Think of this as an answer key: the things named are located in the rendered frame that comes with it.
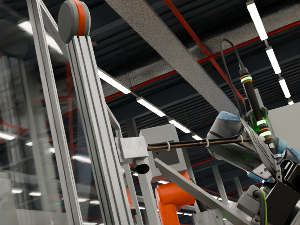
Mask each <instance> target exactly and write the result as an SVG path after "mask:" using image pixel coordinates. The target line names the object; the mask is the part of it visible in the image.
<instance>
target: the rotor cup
mask: <svg viewBox="0 0 300 225"><path fill-rule="evenodd" d="M288 162H290V164H289V165H288V167H287V168H286V169H284V168H285V166H286V165H287V163H288ZM280 168H281V176H282V183H284V184H285V185H287V186H288V187H290V188H291V189H293V190H294V191H296V192H298V175H300V165H299V164H298V163H296V162H294V161H291V160H288V159H283V160H282V162H281V163H280ZM272 178H273V177H272ZM273 180H274V181H273V183H271V182H268V181H264V182H263V184H262V187H265V188H268V189H271V190H272V188H273V187H274V186H275V185H276V183H277V181H276V180H275V179H274V178H273Z"/></svg>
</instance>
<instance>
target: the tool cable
mask: <svg viewBox="0 0 300 225"><path fill-rule="evenodd" d="M223 41H227V42H228V43H229V44H230V45H231V46H232V47H233V49H234V51H235V53H236V55H237V58H238V60H239V62H241V59H240V57H239V54H238V52H237V49H236V47H235V46H234V44H233V43H232V42H231V41H230V40H228V39H226V38H223V39H222V40H221V41H220V52H221V56H222V60H223V63H224V66H225V70H226V73H227V76H228V79H229V82H230V85H231V88H232V91H233V95H234V98H235V101H236V104H237V108H238V110H239V114H240V117H241V118H242V119H243V116H242V112H241V109H240V105H239V102H238V99H237V96H236V93H235V90H234V87H233V83H232V80H231V77H230V75H229V71H228V68H227V65H226V62H225V58H224V55H223V51H222V42H223ZM243 132H244V126H243V124H242V130H241V132H240V133H239V134H238V135H235V136H231V137H223V138H214V139H207V138H205V139H204V140H192V141H180V142H164V143H153V144H148V146H163V145H166V146H168V149H167V151H169V150H170V145H174V144H185V143H196V142H207V146H206V147H208V146H209V142H211V141H220V140H228V139H233V138H237V137H238V139H241V140H242V142H240V144H242V143H243V137H242V136H241V135H242V134H243Z"/></svg>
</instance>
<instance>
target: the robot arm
mask: <svg viewBox="0 0 300 225"><path fill-rule="evenodd" d="M244 105H245V109H246V114H245V116H244V120H245V121H246V122H248V125H249V126H250V127H251V128H252V129H253V130H254V131H255V132H256V133H257V135H258V136H260V135H259V128H258V125H257V124H256V122H255V119H254V116H253V113H254V112H253V110H252V109H251V107H250V104H249V101H248V99H247V98H245V99H244ZM261 111H262V114H263V117H264V119H266V121H267V122H269V119H268V111H267V108H265V107H261ZM241 130H242V123H241V121H240V120H239V118H238V117H237V116H236V115H233V114H231V113H228V112H225V111H221V112H220V113H219V115H218V116H217V117H216V120H215V122H214V123H213V125H212V127H211V129H210V131H209V133H208V135H207V137H206V138H207V139H214V138H225V137H231V136H235V135H238V134H239V133H240V132H241ZM241 136H242V137H243V138H250V137H249V135H248V133H247V132H246V130H245V128H244V132H243V134H242V135H241ZM272 141H273V144H274V147H275V151H276V154H282V156H283V157H282V158H281V159H279V160H278V162H279V164H280V163H281V162H282V160H283V159H288V160H291V161H294V162H296V163H298V164H299V165H300V153H299V152H297V151H296V150H295V149H293V148H291V147H289V146H287V143H286V142H285V141H283V140H282V139H280V138H278V137H276V136H274V135H272ZM242 144H243V145H245V146H247V147H248V148H250V149H252V150H253V151H255V152H256V150H255V148H254V145H253V143H252V142H243V143H242ZM208 151H209V153H210V154H211V155H212V156H213V157H214V158H216V159H218V160H224V161H226V162H228V163H230V164H232V165H234V166H236V167H238V168H240V169H242V170H244V171H246V172H248V174H247V176H248V177H249V178H251V179H253V180H255V181H257V182H259V183H261V182H262V181H263V179H262V178H260V177H258V176H256V175H255V174H253V173H251V172H249V171H248V170H246V169H244V168H242V167H240V166H238V165H236V164H234V163H232V162H231V161H229V160H227V159H225V158H223V157H221V156H220V155H218V154H216V153H215V152H213V151H211V150H210V149H208ZM264 181H265V180H264ZM267 181H268V182H271V183H273V181H274V180H273V178H272V177H270V178H269V179H268V180H267Z"/></svg>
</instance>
